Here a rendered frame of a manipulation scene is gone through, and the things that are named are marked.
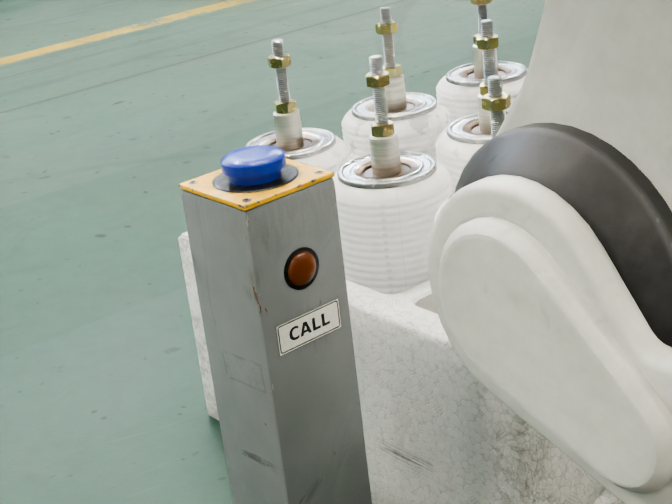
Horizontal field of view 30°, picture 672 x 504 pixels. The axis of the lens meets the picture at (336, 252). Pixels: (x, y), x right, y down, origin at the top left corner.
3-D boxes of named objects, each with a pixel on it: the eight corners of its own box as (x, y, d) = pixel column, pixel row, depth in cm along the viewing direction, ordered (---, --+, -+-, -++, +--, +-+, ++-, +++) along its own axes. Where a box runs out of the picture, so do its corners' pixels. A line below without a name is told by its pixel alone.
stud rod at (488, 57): (500, 111, 101) (494, 19, 99) (494, 114, 101) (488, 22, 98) (489, 110, 102) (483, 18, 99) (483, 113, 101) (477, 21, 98)
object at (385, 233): (472, 404, 97) (455, 186, 90) (349, 416, 98) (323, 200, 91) (461, 348, 106) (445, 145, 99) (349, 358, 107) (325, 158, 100)
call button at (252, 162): (301, 181, 77) (297, 149, 77) (250, 201, 75) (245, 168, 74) (262, 169, 80) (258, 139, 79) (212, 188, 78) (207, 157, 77)
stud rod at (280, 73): (281, 129, 104) (269, 39, 101) (292, 127, 104) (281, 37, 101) (283, 132, 103) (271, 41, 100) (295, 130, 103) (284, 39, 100)
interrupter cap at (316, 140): (231, 149, 106) (230, 141, 105) (311, 129, 109) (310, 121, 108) (268, 171, 99) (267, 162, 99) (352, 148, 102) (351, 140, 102)
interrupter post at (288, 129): (271, 149, 104) (266, 111, 103) (297, 142, 105) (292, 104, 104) (284, 156, 102) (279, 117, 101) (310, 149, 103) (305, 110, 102)
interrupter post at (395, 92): (377, 111, 111) (373, 75, 110) (401, 105, 112) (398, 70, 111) (387, 117, 109) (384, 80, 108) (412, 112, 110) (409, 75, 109)
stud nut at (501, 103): (516, 107, 84) (515, 94, 83) (496, 113, 83) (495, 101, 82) (496, 102, 85) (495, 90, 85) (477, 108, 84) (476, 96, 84)
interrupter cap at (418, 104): (339, 110, 113) (338, 103, 113) (416, 94, 115) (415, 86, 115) (371, 130, 106) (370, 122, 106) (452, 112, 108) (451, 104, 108)
